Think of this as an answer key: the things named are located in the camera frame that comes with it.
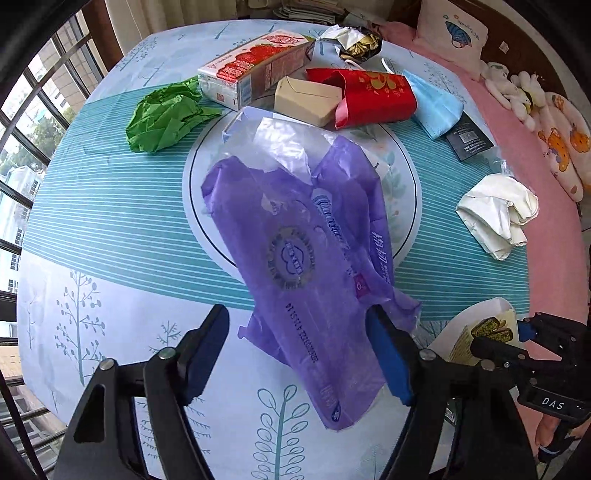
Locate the dark wooden headboard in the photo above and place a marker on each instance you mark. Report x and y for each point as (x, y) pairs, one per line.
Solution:
(521, 37)

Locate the pink blanket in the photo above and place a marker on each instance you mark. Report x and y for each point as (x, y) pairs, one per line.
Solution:
(545, 277)

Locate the crumpled green paper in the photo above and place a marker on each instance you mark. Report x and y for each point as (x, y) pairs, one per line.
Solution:
(161, 120)

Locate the clear plastic bag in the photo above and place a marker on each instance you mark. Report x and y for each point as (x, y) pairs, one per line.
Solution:
(277, 143)

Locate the white printed pillow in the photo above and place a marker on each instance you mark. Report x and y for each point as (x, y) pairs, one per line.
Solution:
(455, 32)

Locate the crumpled white tissue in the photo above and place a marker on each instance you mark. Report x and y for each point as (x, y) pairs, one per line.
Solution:
(494, 212)

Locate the white snack packet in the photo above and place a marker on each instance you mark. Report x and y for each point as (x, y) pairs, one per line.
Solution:
(461, 327)

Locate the window with dark frame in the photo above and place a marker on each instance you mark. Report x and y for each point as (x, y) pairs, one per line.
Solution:
(41, 106)

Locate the beige curtain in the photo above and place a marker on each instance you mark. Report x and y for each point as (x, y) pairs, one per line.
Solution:
(184, 14)

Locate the black label packet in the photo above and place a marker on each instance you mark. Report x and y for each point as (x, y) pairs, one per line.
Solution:
(468, 138)

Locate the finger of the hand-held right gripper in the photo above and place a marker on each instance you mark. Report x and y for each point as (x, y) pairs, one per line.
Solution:
(496, 349)
(549, 325)

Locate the white plush toy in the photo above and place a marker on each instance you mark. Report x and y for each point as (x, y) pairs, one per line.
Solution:
(524, 99)
(496, 78)

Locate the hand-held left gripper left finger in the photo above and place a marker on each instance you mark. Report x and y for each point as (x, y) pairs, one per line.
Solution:
(203, 364)

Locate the bear print blanket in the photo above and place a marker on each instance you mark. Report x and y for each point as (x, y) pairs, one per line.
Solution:
(565, 143)

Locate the beige cardboard box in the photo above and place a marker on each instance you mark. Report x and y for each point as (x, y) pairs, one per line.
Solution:
(300, 99)

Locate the red paper packet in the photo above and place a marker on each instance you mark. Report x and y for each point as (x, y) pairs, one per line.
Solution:
(374, 99)

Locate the strawberry milk carton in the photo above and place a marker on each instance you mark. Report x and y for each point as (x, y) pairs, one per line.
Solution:
(249, 60)

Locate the stack of papers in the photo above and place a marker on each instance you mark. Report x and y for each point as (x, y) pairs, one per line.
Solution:
(304, 11)

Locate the crumpled foil snack wrapper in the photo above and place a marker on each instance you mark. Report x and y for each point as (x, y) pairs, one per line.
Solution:
(355, 44)

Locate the blue face mask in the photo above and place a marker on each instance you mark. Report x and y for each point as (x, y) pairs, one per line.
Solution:
(434, 108)

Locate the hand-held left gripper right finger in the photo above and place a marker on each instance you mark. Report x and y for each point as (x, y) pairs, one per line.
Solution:
(388, 353)

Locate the purple plastic bag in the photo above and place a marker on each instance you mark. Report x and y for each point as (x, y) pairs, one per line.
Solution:
(295, 258)

